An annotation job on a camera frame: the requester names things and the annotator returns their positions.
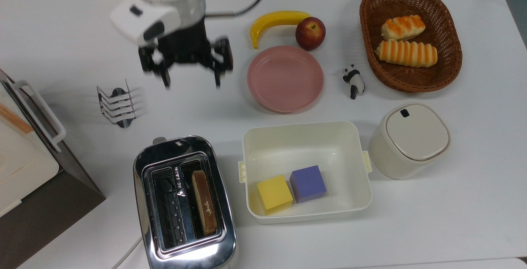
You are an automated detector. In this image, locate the chrome and cream toaster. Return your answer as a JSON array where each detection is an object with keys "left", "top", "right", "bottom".
[{"left": 133, "top": 136, "right": 238, "bottom": 269}]

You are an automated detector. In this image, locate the pink plate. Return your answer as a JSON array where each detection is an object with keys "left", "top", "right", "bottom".
[{"left": 247, "top": 46, "right": 324, "bottom": 114}]

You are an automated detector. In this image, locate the cream and brown toaster oven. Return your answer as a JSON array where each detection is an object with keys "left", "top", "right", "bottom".
[{"left": 0, "top": 68, "right": 106, "bottom": 269}]

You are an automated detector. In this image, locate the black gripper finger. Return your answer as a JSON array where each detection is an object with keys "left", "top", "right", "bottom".
[
  {"left": 208, "top": 36, "right": 234, "bottom": 90},
  {"left": 138, "top": 44, "right": 172, "bottom": 91}
]

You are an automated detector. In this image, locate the cream plastic storage bin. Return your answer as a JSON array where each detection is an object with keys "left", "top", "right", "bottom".
[{"left": 238, "top": 121, "right": 373, "bottom": 225}]

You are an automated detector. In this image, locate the white toaster power cable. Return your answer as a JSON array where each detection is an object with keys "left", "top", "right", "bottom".
[{"left": 111, "top": 236, "right": 143, "bottom": 269}]

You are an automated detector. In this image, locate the brown bread slice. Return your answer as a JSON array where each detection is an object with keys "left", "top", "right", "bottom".
[{"left": 191, "top": 170, "right": 218, "bottom": 237}]

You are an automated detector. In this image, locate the long orange striped bread roll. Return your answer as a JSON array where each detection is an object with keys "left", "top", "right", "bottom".
[{"left": 375, "top": 40, "right": 438, "bottom": 68}]

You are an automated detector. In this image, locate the metal wire toast rack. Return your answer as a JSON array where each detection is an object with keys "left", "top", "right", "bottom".
[{"left": 96, "top": 80, "right": 137, "bottom": 129}]

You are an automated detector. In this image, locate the panda figurine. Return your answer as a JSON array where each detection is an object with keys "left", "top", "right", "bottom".
[{"left": 342, "top": 64, "right": 366, "bottom": 100}]

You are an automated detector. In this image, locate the yellow cube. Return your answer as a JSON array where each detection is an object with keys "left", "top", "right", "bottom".
[{"left": 257, "top": 174, "right": 294, "bottom": 216}]

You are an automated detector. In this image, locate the brown wicker basket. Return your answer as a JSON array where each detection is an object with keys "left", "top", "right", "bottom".
[{"left": 359, "top": 0, "right": 463, "bottom": 93}]

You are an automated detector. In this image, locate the red apple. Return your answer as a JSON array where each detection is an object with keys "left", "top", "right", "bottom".
[{"left": 295, "top": 17, "right": 326, "bottom": 51}]

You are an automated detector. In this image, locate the yellow banana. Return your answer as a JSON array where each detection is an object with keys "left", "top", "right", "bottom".
[{"left": 250, "top": 11, "right": 312, "bottom": 49}]

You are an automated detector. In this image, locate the short orange striped bread roll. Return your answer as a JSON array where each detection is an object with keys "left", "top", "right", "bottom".
[{"left": 381, "top": 15, "right": 426, "bottom": 41}]

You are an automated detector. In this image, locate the purple cube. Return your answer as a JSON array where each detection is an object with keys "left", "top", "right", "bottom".
[{"left": 289, "top": 165, "right": 327, "bottom": 204}]

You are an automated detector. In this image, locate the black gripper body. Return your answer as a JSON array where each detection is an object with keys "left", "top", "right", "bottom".
[{"left": 156, "top": 22, "right": 213, "bottom": 65}]

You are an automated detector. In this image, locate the cream lidded trash can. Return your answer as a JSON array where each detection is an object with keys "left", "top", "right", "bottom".
[{"left": 368, "top": 103, "right": 452, "bottom": 180}]

